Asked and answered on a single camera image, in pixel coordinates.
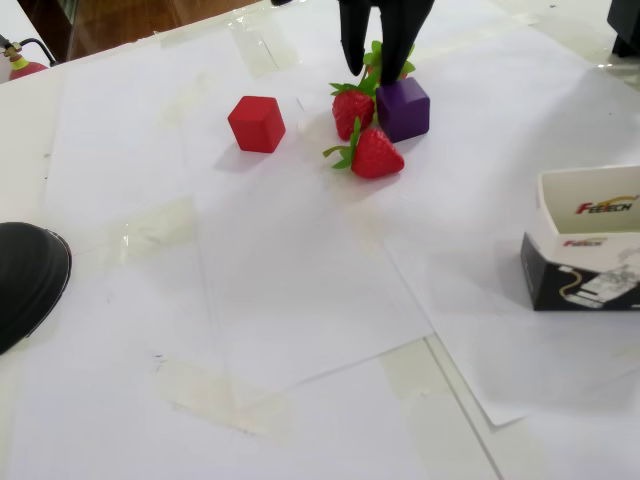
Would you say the white and black cardboard box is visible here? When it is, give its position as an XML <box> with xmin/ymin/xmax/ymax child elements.
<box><xmin>519</xmin><ymin>163</ymin><xmax>640</xmax><ymax>312</ymax></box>

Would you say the translucent tape strip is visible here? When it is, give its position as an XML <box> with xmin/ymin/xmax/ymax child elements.
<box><xmin>227</xmin><ymin>9</ymin><xmax>304</xmax><ymax>80</ymax></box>
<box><xmin>377</xmin><ymin>335</ymin><xmax>454</xmax><ymax>401</ymax></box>
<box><xmin>153</xmin><ymin>353</ymin><xmax>296</xmax><ymax>437</ymax></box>
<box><xmin>102</xmin><ymin>197</ymin><xmax>197</xmax><ymax>264</ymax></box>

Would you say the purple wooden cube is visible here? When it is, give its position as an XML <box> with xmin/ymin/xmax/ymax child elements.
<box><xmin>375</xmin><ymin>75</ymin><xmax>431</xmax><ymax>144</ymax></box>

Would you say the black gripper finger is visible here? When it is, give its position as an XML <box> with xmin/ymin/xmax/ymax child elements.
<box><xmin>378</xmin><ymin>0</ymin><xmax>436</xmax><ymax>87</ymax></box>
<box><xmin>338</xmin><ymin>0</ymin><xmax>374</xmax><ymax>76</ymax></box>

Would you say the red fire extinguisher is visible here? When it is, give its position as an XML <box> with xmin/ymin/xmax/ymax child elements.
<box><xmin>0</xmin><ymin>33</ymin><xmax>60</xmax><ymax>84</ymax></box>

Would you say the black round object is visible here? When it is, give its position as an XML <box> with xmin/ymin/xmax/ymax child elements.
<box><xmin>0</xmin><ymin>221</ymin><xmax>74</xmax><ymax>357</ymax></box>

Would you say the red wooden cube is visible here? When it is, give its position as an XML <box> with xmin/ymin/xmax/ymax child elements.
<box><xmin>227</xmin><ymin>95</ymin><xmax>287</xmax><ymax>153</ymax></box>

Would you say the red plastic strawberry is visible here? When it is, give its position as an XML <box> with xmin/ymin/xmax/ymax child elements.
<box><xmin>322</xmin><ymin>116</ymin><xmax>406</xmax><ymax>180</ymax></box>
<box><xmin>328</xmin><ymin>79</ymin><xmax>379</xmax><ymax>143</ymax></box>
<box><xmin>362</xmin><ymin>40</ymin><xmax>417</xmax><ymax>84</ymax></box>

